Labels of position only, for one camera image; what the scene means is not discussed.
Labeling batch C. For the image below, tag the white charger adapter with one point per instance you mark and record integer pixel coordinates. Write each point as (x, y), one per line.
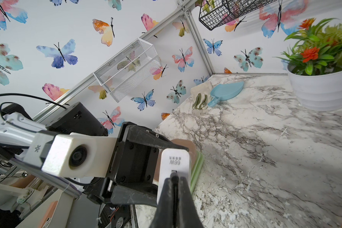
(174, 161)

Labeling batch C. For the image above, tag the white mesh wall basket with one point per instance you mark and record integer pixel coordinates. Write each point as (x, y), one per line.
(128, 69)

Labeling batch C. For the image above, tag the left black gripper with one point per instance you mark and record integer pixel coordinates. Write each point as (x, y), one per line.
(129, 179)

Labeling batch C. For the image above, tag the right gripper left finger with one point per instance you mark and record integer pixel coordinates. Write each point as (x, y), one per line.
(163, 217)

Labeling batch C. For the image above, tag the black wire wall basket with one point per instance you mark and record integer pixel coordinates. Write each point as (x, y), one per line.
(216, 13)

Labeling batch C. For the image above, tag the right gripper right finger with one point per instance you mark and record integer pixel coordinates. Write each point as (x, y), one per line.
(187, 213)

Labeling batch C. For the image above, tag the light blue dustpan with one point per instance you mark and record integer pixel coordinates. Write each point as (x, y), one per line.
(223, 92)

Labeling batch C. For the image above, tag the green electronic scale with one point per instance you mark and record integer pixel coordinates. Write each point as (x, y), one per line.
(196, 169)

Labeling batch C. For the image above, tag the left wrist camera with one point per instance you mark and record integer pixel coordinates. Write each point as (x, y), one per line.
(70, 156)

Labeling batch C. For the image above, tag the potted plant white pot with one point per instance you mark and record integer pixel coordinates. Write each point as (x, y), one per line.
(315, 65)

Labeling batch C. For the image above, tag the beige cloth green stripes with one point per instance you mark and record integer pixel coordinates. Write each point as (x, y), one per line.
(201, 95)

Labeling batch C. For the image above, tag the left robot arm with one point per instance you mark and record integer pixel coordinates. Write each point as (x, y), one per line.
(17, 131)

